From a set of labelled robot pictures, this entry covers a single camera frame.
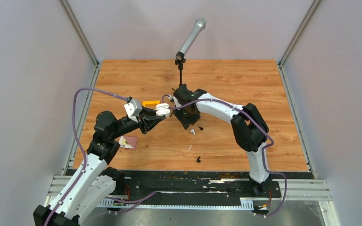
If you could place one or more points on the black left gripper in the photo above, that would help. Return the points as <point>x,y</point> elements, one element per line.
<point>150,119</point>

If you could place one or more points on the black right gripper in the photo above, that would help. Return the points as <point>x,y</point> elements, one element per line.
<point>179,112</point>

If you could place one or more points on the white earbud charging case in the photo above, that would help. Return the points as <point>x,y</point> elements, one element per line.
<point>163,109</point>

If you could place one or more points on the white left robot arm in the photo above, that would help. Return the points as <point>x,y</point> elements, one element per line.
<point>94,179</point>

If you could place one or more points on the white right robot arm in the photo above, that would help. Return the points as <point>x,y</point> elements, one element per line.
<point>249,128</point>

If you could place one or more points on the yellow triangular plastic piece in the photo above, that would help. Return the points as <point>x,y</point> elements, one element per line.
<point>151,103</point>

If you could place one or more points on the small pink card packet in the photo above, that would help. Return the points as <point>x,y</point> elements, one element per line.
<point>129,142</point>

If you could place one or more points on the black tripod mic stand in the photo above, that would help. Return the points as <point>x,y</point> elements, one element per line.
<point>180,75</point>

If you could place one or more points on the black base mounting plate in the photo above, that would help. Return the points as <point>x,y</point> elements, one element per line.
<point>192,188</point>

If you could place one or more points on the silver microphone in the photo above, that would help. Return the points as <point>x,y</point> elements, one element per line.
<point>198,27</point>

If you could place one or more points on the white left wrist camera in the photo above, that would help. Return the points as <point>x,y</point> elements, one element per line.
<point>133,108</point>

